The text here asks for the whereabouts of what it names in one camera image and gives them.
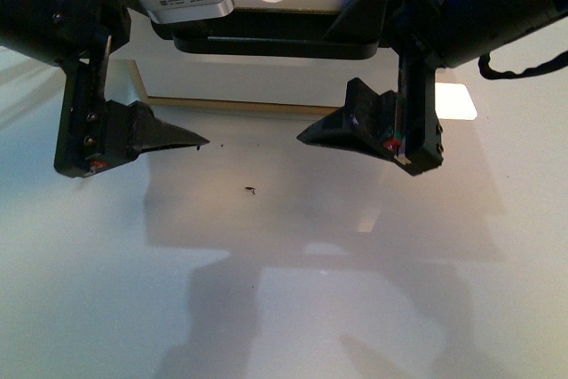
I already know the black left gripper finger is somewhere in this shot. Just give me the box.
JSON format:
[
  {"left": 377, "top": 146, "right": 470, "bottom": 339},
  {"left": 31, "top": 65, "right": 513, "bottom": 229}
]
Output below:
[{"left": 54, "top": 36, "right": 209, "bottom": 178}]

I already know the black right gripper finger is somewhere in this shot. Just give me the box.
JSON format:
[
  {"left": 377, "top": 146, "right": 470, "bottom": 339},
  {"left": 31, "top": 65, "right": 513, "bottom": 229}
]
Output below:
[{"left": 297, "top": 54, "right": 443, "bottom": 175}]

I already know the black cable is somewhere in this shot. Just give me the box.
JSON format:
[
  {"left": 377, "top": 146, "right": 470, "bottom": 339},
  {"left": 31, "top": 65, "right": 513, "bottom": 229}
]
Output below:
[{"left": 477, "top": 51, "right": 568, "bottom": 81}]

